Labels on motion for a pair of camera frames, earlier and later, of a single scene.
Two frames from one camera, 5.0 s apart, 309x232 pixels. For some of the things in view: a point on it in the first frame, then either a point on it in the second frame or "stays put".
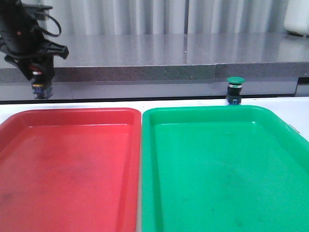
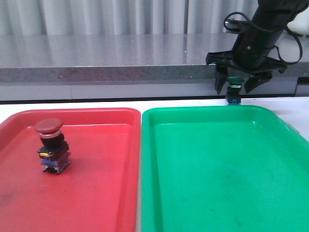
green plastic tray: [222, 168] stays put
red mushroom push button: [42, 88] to [54, 153]
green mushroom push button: [234, 92] stays put
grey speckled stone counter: [180, 57] stays put
